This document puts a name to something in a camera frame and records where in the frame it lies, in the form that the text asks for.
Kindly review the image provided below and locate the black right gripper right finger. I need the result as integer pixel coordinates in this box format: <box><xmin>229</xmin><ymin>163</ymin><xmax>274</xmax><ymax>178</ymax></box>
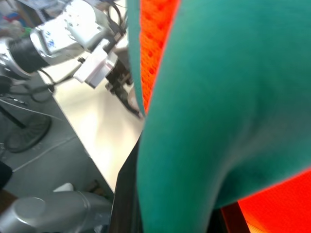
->
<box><xmin>220</xmin><ymin>201</ymin><xmax>251</xmax><ymax>233</ymax></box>

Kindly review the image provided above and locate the black round floor stand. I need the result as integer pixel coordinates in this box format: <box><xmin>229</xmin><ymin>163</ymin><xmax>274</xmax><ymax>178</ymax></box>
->
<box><xmin>0</xmin><ymin>105</ymin><xmax>52</xmax><ymax>154</ymax></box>

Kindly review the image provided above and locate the silver robot body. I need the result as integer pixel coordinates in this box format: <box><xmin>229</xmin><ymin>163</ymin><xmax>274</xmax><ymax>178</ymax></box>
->
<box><xmin>0</xmin><ymin>190</ymin><xmax>115</xmax><ymax>233</ymax></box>

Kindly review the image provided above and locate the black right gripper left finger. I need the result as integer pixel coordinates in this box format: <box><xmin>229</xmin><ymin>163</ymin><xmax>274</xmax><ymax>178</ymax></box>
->
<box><xmin>110</xmin><ymin>134</ymin><xmax>147</xmax><ymax>233</ymax></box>

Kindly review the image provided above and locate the teal and orange garment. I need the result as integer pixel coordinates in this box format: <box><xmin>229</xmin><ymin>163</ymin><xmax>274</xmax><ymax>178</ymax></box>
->
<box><xmin>127</xmin><ymin>0</ymin><xmax>311</xmax><ymax>233</ymax></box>

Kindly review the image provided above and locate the white floor cable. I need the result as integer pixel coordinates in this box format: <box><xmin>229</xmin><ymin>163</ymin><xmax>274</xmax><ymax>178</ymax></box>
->
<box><xmin>12</xmin><ymin>134</ymin><xmax>78</xmax><ymax>172</ymax></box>

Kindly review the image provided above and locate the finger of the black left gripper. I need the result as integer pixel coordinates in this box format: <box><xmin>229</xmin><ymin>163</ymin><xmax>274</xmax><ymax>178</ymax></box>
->
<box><xmin>116</xmin><ymin>86</ymin><xmax>147</xmax><ymax>120</ymax></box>

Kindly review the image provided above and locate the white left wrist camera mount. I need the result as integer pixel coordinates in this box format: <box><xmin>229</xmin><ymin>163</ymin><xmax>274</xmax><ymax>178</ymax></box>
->
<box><xmin>73</xmin><ymin>45</ymin><xmax>118</xmax><ymax>88</ymax></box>

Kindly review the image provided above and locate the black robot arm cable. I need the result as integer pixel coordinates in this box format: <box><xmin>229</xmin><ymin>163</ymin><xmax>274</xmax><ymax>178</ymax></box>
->
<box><xmin>106</xmin><ymin>0</ymin><xmax>129</xmax><ymax>41</ymax></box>
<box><xmin>30</xmin><ymin>68</ymin><xmax>82</xmax><ymax>103</ymax></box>

